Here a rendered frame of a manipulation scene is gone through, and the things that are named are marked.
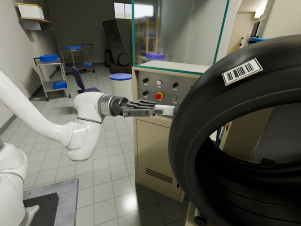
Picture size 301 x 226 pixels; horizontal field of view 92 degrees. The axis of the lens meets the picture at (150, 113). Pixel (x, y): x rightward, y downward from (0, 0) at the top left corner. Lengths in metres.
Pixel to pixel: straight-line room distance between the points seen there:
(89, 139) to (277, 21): 0.78
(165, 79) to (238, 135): 0.58
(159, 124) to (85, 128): 0.69
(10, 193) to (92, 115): 0.43
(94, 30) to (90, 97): 8.23
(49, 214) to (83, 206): 0.84
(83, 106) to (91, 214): 1.26
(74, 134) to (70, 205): 0.52
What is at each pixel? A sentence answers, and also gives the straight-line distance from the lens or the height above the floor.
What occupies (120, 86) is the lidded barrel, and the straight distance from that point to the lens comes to 3.29.
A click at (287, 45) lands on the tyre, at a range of 0.37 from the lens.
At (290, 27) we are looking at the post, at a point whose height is 1.51.
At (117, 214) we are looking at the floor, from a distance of 1.67.
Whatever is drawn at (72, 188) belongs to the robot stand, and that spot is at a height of 0.65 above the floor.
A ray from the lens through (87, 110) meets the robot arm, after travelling 0.62.
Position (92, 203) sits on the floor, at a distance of 1.78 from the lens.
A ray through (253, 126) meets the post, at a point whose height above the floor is 1.13.
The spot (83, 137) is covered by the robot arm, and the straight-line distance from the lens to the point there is 0.61.
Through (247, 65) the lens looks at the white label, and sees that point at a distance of 0.33.
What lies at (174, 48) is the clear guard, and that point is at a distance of 1.00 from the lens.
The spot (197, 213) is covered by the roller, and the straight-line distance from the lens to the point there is 0.65.
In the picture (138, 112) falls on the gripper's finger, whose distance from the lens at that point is 0.49.
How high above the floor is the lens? 1.47
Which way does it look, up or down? 28 degrees down
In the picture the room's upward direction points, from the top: 2 degrees clockwise
